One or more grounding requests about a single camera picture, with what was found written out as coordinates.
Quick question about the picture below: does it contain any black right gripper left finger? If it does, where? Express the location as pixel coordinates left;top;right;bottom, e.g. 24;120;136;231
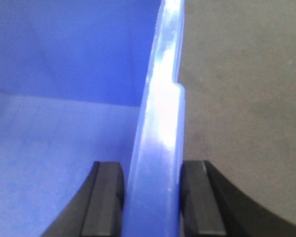
42;161;125;237

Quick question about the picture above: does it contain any blue plastic bin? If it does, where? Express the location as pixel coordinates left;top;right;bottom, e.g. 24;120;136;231
0;0;185;237

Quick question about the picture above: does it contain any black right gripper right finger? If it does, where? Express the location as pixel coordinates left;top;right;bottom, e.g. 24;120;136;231
180;160;296;237

